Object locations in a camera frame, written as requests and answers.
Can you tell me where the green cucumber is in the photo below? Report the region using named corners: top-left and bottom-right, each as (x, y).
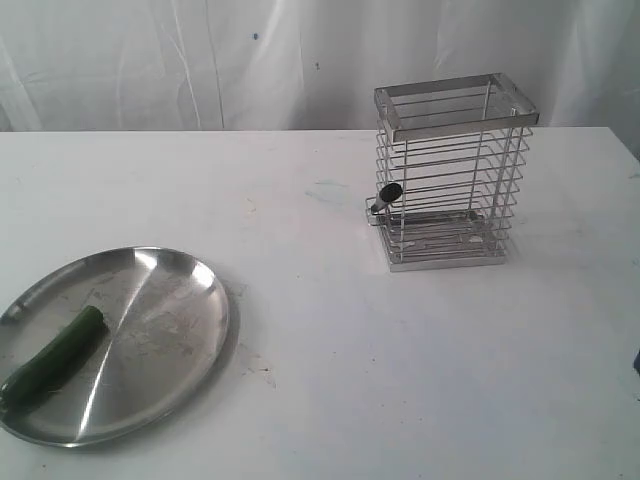
top-left (1, 305), bottom-right (108, 415)

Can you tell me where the round stainless steel plate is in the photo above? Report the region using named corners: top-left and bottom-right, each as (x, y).
top-left (1, 247), bottom-right (232, 448)

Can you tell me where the white backdrop curtain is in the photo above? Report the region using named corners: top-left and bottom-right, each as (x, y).
top-left (1, 1), bottom-right (639, 152)

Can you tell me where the wire metal utensil rack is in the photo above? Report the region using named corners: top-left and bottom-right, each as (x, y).
top-left (366, 73), bottom-right (539, 272)

